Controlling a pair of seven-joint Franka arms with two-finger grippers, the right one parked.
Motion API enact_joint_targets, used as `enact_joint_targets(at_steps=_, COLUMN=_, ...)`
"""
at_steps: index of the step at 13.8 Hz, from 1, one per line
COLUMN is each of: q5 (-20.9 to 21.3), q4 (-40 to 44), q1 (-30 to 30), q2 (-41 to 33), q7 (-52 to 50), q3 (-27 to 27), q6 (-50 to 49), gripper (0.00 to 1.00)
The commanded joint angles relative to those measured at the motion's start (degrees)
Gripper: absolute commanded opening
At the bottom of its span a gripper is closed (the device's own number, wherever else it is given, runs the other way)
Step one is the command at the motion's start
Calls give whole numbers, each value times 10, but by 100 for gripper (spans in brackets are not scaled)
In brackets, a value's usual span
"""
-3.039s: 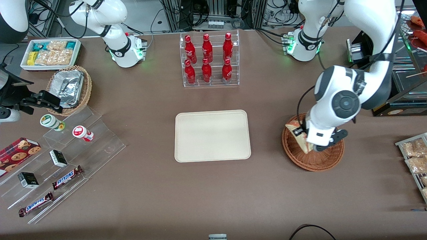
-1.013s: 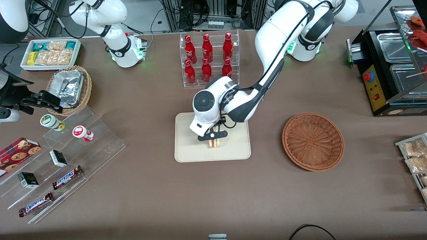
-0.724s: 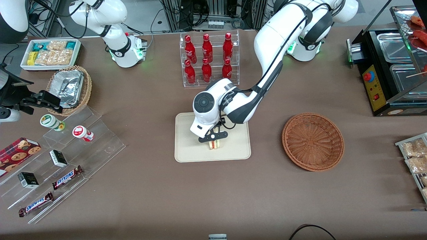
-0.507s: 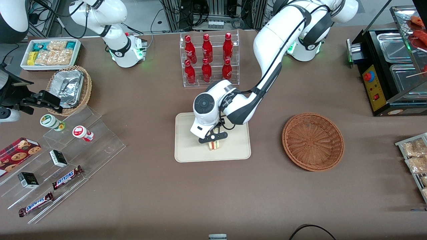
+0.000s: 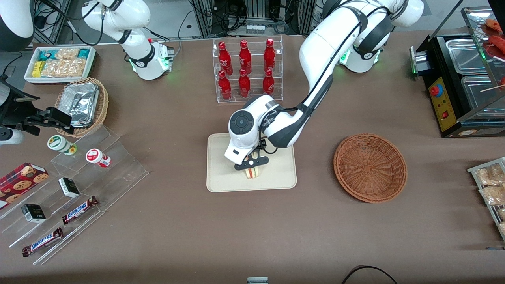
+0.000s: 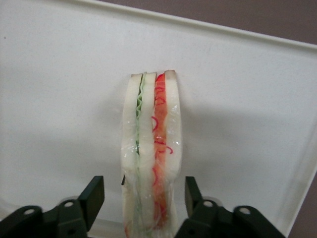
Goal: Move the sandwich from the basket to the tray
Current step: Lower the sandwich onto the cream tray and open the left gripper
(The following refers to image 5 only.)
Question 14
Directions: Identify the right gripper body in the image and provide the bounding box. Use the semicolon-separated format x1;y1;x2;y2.
0;78;25;127

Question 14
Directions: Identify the aluminium foil tray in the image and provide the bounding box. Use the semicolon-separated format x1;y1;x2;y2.
60;83;100;129

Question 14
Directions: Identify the beige rectangular tray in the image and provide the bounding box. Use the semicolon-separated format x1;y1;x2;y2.
206;130;297;193

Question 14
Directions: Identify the light wicker basket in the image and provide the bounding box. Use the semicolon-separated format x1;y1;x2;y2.
54;77;109;138

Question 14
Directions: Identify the brown wicker basket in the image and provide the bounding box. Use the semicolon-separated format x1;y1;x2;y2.
333;133;408;204

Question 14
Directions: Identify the green capped yogurt bottle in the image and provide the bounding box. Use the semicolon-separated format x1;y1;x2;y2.
47;135;78;155

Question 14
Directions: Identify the large clear cracker bag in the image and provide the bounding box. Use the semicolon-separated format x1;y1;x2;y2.
41;58;86;78

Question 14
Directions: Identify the red capped yogurt bottle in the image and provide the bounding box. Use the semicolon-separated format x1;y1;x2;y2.
86;148;112;168

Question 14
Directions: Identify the red cookie box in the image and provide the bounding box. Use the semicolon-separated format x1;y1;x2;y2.
0;163;49;210

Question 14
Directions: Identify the white snack bin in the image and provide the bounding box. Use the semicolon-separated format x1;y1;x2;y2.
24;46;96;84

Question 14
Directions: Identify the small clear cracker bag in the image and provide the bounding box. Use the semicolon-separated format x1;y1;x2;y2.
55;48;79;60

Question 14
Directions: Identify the small black box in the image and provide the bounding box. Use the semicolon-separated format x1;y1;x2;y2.
58;177;80;198
21;204;47;224

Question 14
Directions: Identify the red cola bottle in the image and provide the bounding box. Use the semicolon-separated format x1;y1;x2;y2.
264;39;276;73
238;69;251;98
218;71;232;100
218;41;233;75
239;40;252;75
262;69;275;97

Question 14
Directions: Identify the clear acrylic stepped display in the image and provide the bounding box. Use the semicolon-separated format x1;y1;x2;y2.
0;125;150;265

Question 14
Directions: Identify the clear acrylic bottle rack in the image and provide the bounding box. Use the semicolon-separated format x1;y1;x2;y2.
212;35;284;104

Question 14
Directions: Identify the snickers chocolate bar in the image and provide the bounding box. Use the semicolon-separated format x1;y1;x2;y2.
62;196;99;225
22;227;64;258

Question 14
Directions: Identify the black food warmer machine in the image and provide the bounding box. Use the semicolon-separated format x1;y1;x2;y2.
410;6;505;138

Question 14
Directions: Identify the steel warmer pan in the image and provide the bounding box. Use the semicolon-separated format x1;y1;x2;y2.
445;38;490;75
461;75;505;116

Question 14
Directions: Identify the wooden skewer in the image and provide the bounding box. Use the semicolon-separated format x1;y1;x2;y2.
479;77;505;93

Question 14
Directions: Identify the aluminium frame rack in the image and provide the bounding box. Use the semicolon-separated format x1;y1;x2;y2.
189;0;316;38

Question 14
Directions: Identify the black cable loop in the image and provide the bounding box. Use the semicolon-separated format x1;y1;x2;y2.
341;265;399;284

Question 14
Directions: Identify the grey wire rack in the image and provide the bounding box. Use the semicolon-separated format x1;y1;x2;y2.
467;157;505;242

